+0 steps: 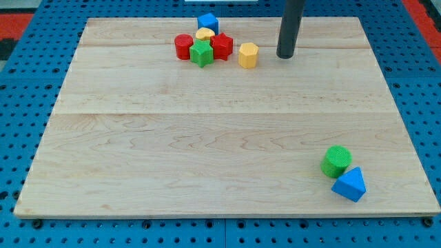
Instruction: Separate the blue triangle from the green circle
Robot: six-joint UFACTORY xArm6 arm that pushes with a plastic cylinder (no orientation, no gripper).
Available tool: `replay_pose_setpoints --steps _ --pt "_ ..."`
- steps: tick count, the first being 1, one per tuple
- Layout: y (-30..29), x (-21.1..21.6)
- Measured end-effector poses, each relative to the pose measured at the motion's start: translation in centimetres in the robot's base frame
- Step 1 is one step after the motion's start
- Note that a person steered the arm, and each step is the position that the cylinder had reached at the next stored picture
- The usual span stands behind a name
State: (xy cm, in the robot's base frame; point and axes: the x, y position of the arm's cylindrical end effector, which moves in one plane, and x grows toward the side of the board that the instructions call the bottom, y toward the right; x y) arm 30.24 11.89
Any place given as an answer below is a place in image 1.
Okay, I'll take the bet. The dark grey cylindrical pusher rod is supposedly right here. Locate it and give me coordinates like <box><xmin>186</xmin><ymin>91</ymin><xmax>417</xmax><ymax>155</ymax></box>
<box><xmin>276</xmin><ymin>0</ymin><xmax>306</xmax><ymax>59</ymax></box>

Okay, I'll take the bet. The blue triangle block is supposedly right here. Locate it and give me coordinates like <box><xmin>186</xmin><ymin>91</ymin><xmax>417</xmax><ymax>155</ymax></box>
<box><xmin>331</xmin><ymin>167</ymin><xmax>367</xmax><ymax>203</ymax></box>

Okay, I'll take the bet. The yellow hexagon block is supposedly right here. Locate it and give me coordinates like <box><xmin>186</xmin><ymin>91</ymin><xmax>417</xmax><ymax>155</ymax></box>
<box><xmin>238</xmin><ymin>43</ymin><xmax>259</xmax><ymax>69</ymax></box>

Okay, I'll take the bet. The red star block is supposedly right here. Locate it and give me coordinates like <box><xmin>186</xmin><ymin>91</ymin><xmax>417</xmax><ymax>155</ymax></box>
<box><xmin>210</xmin><ymin>32</ymin><xmax>234</xmax><ymax>61</ymax></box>

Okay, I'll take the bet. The blue cube block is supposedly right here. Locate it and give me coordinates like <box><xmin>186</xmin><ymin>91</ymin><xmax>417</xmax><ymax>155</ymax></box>
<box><xmin>197</xmin><ymin>13</ymin><xmax>219</xmax><ymax>35</ymax></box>

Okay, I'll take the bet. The yellow heart block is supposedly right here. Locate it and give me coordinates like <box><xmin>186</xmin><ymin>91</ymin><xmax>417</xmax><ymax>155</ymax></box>
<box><xmin>195</xmin><ymin>28</ymin><xmax>216</xmax><ymax>41</ymax></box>

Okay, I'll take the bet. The green star block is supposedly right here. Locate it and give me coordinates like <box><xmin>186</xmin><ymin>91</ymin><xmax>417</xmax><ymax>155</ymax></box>
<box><xmin>189</xmin><ymin>40</ymin><xmax>214</xmax><ymax>68</ymax></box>

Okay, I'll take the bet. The red cylinder block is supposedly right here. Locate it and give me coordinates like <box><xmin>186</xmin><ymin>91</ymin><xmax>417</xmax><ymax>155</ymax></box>
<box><xmin>174</xmin><ymin>34</ymin><xmax>194</xmax><ymax>60</ymax></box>

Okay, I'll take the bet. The green cylinder block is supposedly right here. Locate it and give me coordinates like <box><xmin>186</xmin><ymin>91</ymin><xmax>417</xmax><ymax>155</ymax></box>
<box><xmin>320</xmin><ymin>145</ymin><xmax>352</xmax><ymax>178</ymax></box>

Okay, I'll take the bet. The light wooden board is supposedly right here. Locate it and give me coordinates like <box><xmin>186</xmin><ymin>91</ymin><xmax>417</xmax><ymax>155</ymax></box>
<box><xmin>14</xmin><ymin>17</ymin><xmax>440</xmax><ymax>219</ymax></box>

